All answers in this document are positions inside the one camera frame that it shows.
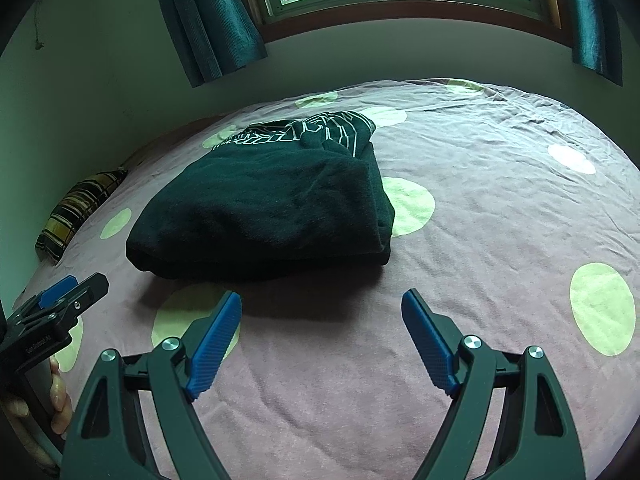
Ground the teal curtain left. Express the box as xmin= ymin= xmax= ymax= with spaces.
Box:
xmin=158 ymin=0 xmax=267 ymax=88

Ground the person's left hand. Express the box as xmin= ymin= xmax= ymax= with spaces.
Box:
xmin=1 ymin=356 xmax=74 ymax=470

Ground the hanging power cable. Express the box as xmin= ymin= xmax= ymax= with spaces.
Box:
xmin=31 ymin=0 xmax=66 ymax=52

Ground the teal curtain right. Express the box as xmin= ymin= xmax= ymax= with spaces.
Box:
xmin=568 ymin=0 xmax=623 ymax=87

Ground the pink dotted bed sheet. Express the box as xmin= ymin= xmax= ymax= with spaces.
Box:
xmin=25 ymin=79 xmax=639 ymax=479

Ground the teal curtain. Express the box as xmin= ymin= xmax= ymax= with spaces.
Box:
xmin=568 ymin=0 xmax=623 ymax=87
xmin=158 ymin=0 xmax=267 ymax=88

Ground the yellow black striped pillow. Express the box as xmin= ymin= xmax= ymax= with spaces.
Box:
xmin=35 ymin=167 xmax=128 ymax=264

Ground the black printed sweatshirt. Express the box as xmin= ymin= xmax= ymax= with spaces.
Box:
xmin=126 ymin=110 xmax=395 ymax=281

